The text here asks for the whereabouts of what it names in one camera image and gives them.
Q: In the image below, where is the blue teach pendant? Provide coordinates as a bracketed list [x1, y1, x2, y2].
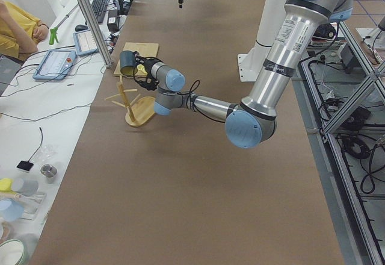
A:
[73, 30, 98, 56]
[32, 49, 77, 81]

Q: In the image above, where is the metal weight cylinder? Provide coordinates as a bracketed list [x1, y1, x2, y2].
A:
[40, 164, 57, 184]

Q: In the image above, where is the blue mug yellow inside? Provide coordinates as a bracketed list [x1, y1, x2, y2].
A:
[120, 51, 136, 76]

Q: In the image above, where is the yellow cup lying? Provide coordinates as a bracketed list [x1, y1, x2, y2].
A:
[0, 178, 13, 192]

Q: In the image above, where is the blue teach pendant far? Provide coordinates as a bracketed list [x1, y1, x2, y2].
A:
[73, 30, 98, 56]

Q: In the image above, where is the black computer mouse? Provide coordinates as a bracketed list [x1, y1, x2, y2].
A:
[75, 25, 88, 32]

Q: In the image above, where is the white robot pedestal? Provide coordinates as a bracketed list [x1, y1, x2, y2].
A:
[238, 0, 286, 82]

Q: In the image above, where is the blue teach pendant near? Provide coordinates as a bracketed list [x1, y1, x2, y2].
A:
[32, 49, 77, 81]

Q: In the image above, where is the light blue cup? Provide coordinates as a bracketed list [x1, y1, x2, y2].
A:
[1, 198, 24, 222]

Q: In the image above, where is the black power adapter box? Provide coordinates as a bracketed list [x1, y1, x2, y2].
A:
[107, 10, 120, 33]

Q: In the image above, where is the green handled grabber tool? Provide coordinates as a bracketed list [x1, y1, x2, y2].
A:
[49, 4, 79, 45]

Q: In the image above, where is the white green bowl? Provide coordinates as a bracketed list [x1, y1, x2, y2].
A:
[1, 239, 29, 265]

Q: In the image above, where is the person in yellow shirt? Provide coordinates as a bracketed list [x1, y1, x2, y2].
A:
[1, 0, 49, 62]

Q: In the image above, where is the grey plastic cup lying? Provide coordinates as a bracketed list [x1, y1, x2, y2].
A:
[11, 178, 39, 196]

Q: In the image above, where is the small black square pad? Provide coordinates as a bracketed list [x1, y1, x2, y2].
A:
[16, 160, 34, 172]

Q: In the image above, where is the black keyboard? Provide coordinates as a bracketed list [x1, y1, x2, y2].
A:
[91, 0, 109, 23]

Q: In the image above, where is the wooden cutting board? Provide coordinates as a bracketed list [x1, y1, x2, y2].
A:
[113, 42, 159, 79]

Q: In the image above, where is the bamboo mug tree rack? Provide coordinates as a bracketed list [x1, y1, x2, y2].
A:
[104, 77, 155, 127]

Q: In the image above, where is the aluminium frame post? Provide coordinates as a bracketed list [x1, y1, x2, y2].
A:
[77, 0, 112, 68]

